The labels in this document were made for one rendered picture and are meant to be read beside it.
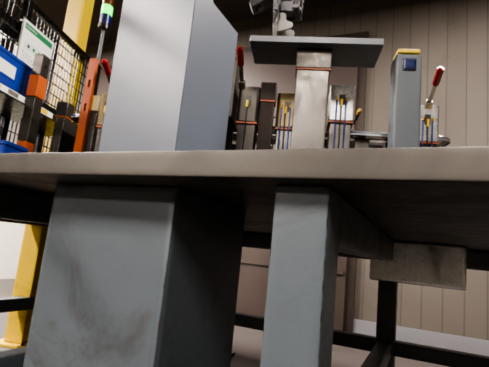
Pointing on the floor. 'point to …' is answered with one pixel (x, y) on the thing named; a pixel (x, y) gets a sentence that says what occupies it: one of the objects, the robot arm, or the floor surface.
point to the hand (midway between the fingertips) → (274, 41)
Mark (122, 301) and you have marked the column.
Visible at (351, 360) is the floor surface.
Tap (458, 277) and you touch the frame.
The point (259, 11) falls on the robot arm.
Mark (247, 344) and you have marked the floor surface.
